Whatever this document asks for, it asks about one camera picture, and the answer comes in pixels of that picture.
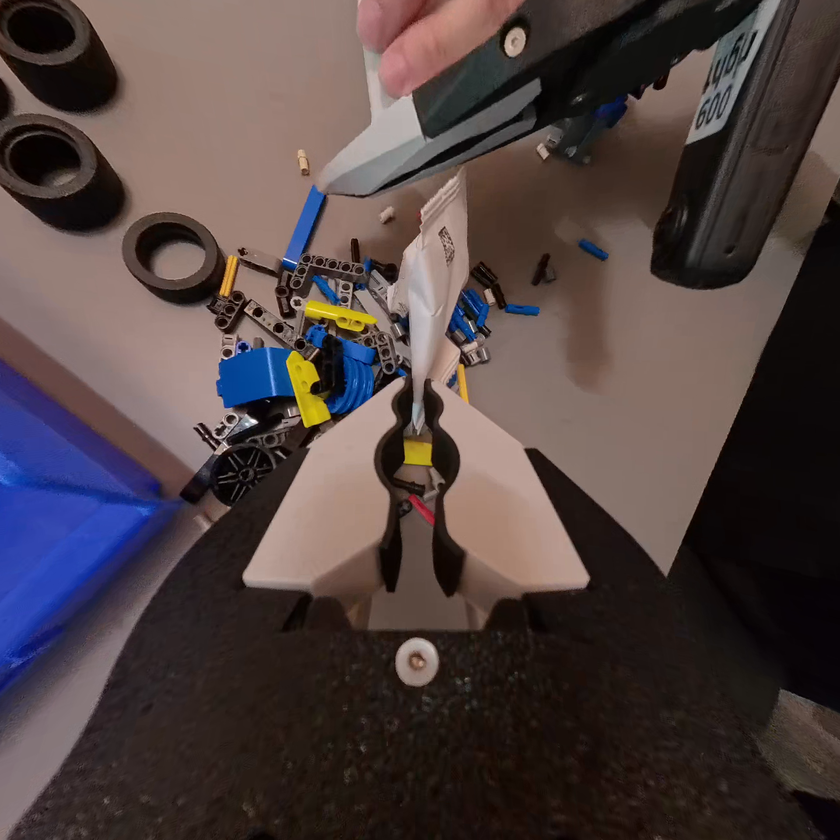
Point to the person's black clothed body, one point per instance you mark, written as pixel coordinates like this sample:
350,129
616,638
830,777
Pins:
787,426

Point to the person's right hand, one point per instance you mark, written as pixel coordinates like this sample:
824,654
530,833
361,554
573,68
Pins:
426,39

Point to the labelled blue storage bin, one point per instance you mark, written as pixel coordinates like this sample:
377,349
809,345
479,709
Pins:
65,512

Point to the black lego wheel rim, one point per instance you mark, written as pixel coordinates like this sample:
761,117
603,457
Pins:
243,467

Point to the black lego connector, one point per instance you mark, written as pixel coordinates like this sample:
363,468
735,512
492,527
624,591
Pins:
542,269

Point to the black rubber tire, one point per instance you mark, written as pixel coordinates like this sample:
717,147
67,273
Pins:
138,262
98,190
4,98
98,72

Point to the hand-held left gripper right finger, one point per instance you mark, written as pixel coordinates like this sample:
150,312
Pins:
518,525

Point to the pile of lego pieces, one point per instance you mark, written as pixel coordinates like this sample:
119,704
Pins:
341,316

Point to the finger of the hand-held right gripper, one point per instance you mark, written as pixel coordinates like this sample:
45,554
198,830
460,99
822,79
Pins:
479,131
374,161

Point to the blue lego pin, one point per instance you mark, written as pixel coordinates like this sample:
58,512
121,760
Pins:
592,249
522,309

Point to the blue curved lego panel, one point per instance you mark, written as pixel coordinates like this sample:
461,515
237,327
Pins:
253,377

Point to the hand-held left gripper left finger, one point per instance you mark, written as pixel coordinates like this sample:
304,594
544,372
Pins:
315,525

